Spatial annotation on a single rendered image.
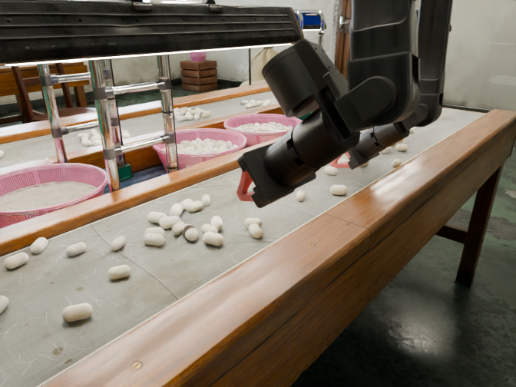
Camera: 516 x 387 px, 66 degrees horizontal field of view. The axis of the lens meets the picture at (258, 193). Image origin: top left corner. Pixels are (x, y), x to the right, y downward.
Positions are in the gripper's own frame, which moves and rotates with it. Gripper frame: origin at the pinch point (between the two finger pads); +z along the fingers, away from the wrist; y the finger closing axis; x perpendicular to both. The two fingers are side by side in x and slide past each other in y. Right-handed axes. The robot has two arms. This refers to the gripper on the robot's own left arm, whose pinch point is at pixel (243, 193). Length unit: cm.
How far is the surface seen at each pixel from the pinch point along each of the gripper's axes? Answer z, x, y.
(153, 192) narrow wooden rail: 30.0, -12.0, -4.7
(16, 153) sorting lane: 74, -47, 3
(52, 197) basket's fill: 45, -22, 9
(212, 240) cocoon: 12.6, 3.3, -0.2
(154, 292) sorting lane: 11.4, 6.1, 13.1
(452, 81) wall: 121, -38, -482
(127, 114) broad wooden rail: 82, -56, -40
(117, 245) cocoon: 20.6, -3.4, 11.0
